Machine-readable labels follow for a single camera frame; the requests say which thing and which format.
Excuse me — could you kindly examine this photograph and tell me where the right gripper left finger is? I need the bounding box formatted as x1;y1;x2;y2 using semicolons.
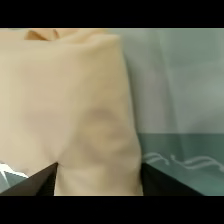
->
0;162;60;197

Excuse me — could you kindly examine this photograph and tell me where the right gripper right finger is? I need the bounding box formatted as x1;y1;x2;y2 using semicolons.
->
140;161;205;197

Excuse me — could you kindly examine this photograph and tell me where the cream T-shirt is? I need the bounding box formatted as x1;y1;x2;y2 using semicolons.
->
0;28;145;197

